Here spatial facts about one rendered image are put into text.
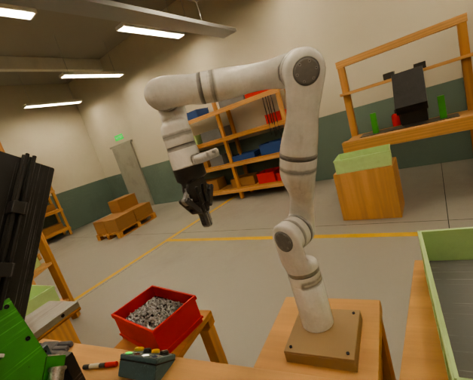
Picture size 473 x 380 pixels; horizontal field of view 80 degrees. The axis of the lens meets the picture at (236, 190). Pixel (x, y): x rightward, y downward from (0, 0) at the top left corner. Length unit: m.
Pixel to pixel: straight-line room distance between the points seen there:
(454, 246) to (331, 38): 4.97
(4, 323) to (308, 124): 0.82
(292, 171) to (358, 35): 5.14
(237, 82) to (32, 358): 0.78
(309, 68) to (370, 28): 5.10
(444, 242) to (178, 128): 0.97
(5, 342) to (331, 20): 5.75
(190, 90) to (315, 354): 0.72
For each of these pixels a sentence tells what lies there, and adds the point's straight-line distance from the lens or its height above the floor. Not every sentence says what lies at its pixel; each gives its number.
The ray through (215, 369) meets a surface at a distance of 0.90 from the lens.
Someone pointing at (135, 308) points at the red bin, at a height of 0.88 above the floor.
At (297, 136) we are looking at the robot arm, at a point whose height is 1.43.
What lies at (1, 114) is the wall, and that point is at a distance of 10.57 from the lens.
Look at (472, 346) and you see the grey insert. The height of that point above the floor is 0.85.
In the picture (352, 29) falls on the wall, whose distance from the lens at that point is 5.78.
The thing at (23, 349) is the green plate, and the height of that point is 1.16.
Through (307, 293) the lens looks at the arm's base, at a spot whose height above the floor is 1.01.
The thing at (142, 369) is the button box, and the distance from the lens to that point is 0.98.
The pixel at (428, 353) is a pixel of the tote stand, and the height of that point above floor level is 0.79.
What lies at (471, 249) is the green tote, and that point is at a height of 0.88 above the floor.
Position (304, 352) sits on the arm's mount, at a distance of 0.88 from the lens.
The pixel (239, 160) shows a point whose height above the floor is 0.86.
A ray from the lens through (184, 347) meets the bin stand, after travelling 1.20.
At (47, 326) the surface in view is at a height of 1.12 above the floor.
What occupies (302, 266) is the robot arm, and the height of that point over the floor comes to 1.10.
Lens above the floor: 1.49
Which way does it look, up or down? 11 degrees down
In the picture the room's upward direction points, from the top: 17 degrees counter-clockwise
